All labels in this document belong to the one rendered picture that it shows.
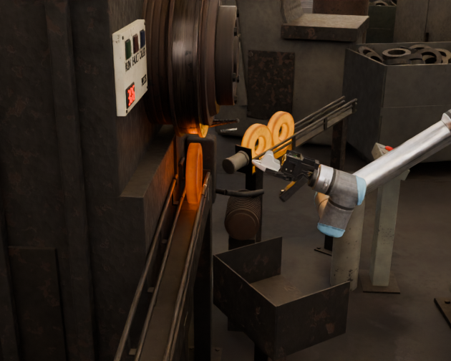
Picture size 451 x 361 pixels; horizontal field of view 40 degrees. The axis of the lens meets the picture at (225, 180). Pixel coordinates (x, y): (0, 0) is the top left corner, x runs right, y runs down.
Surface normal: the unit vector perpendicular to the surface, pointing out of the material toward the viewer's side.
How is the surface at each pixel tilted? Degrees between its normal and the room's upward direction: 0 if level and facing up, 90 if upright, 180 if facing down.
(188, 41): 71
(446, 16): 90
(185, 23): 59
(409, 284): 0
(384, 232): 90
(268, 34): 90
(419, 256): 0
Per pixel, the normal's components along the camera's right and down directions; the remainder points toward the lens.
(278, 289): 0.05, -0.90
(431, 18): -0.96, 0.09
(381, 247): -0.07, 0.36
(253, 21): -0.31, 0.34
